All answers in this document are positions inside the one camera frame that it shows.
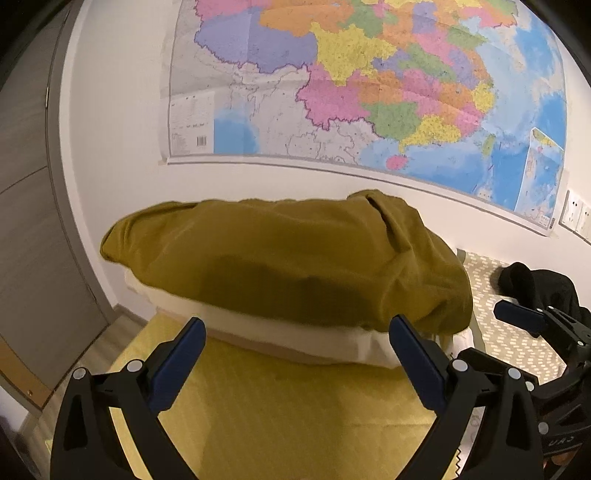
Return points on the olive brown jacket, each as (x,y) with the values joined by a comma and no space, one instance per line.
(277,249)

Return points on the white wall socket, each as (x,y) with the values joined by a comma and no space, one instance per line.
(585,221)
(572,210)

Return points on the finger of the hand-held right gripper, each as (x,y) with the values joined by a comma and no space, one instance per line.
(498,360)
(517,316)

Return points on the cream pillow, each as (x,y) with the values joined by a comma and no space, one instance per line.
(277,337)

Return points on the black garment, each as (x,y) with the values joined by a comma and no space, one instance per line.
(531,281)

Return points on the yellow bed sheet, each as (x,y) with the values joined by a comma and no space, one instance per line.
(277,415)

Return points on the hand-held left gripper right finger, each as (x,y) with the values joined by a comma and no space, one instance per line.
(418,364)

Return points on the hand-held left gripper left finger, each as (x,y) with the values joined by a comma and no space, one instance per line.
(178,364)

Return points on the grey wardrobe door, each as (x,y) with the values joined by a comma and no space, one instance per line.
(37,230)

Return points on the colourful wall map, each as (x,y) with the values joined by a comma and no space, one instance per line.
(369,92)

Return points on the patterned bed quilt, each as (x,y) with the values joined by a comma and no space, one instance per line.
(498,337)

